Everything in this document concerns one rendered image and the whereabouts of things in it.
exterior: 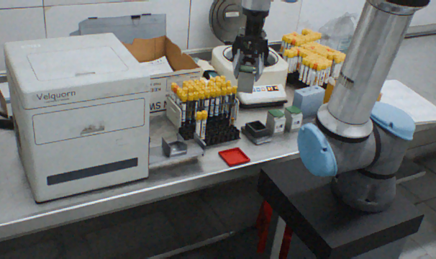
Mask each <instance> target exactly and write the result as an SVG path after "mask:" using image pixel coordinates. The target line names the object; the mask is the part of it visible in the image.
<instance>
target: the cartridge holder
mask: <svg viewBox="0 0 436 259"><path fill-rule="evenodd" d="M268 129H269V128H268V127H266V126H265V125H264V124H263V123H262V122H261V121H260V120H255V121H252V122H246V123H245V125H244V126H241V130H242V131H243V132H244V133H245V134H246V135H247V136H248V137H249V138H250V139H251V140H252V141H253V142H254V143H255V144H256V145H259V144H262V143H264V142H270V141H271V139H272V137H270V136H269V135H268Z"/></svg>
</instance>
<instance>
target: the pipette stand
mask: <svg viewBox="0 0 436 259"><path fill-rule="evenodd" d="M324 94H325V89H323V88H322V87H320V86H318V85H315V86H312V87H311V91H310V90H309V87H306V88H301V89H298V90H295V91H294V97H293V101H292V106H294V105H295V106H296V107H298V108H299V109H300V110H301V114H302V115H303V116H302V120H301V124H303V123H306V122H310V121H312V120H314V118H315V116H316V114H317V110H319V108H320V107H321V106H322V102H323V99H324Z"/></svg>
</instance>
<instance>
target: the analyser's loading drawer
mask: <svg viewBox="0 0 436 259"><path fill-rule="evenodd" d="M173 149H175V150H176V151H173ZM197 155H202V156H203V157H204V158H205V157H206V143H205V142H204V141H203V140H202V139H201V138H200V137H199V136H198V135H197V134H196V133H195V132H194V139H193V140H187V141H184V140H183V138H182V137H181V136H180V135H179V134H178V135H177V140H176V141H172V142H166V141H165V140H164V138H163V137H162V146H158V147H152V148H150V150H149V166H152V165H157V164H161V163H167V162H171V161H174V160H180V159H184V158H190V157H193V156H197Z"/></svg>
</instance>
